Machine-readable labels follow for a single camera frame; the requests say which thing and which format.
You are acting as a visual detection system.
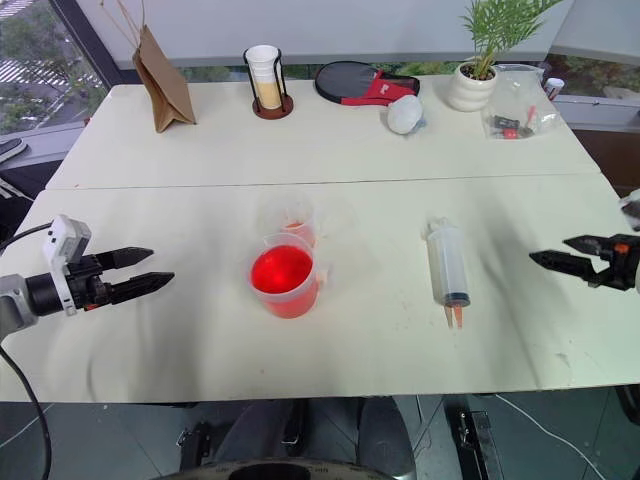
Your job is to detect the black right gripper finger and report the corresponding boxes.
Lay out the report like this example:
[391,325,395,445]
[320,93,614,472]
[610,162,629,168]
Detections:
[562,234,614,260]
[528,250,596,287]

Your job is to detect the crumpled white cloth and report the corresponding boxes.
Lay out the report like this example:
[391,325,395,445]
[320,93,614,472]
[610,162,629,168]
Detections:
[385,93,428,137]

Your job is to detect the clear plastic bag with items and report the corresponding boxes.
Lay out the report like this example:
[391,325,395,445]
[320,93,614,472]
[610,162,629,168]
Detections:
[480,63,562,142]

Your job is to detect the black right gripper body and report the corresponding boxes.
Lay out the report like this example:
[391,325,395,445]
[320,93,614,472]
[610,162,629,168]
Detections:
[587,233,640,292]

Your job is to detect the small clear beaker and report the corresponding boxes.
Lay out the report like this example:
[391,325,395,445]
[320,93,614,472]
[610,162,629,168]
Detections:
[256,191,331,249]

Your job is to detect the large clear plastic syringe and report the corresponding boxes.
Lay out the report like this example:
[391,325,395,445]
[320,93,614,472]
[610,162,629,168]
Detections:
[424,216,473,331]

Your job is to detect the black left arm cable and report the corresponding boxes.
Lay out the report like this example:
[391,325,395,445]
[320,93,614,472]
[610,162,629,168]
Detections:
[0,224,54,480]

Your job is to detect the brown paper bag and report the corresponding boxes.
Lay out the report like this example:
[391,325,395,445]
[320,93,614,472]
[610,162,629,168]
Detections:
[99,0,198,134]

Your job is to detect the beaker with red liquid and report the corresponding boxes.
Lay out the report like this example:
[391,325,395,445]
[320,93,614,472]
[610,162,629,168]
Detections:
[249,232,333,319]

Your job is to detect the black table leg bracket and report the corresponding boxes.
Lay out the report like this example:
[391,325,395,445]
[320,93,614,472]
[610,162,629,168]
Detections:
[175,421,213,472]
[455,408,499,480]

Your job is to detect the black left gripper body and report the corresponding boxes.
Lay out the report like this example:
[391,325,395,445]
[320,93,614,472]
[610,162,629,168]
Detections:
[64,253,114,314]

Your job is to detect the white ribbed plant pot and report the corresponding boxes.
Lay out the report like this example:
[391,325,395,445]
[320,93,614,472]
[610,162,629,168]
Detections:
[446,61,498,113]

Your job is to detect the cup stack in holder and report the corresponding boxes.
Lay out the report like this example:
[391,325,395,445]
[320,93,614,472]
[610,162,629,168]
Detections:
[242,45,296,121]

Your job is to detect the black flat object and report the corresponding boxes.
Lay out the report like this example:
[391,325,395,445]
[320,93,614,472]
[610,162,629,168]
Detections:
[0,138,30,164]

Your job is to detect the white floor cable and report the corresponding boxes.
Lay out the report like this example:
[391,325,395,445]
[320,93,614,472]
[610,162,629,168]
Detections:
[493,393,617,480]

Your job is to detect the green leafy plant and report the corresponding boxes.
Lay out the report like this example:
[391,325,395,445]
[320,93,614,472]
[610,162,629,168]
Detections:
[458,0,565,81]

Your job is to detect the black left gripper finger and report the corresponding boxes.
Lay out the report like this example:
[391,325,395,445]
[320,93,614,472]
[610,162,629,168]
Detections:
[94,246,155,272]
[106,271,176,307]

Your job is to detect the black and red paddle case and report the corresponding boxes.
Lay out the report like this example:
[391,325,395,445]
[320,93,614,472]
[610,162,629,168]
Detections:
[313,60,422,108]

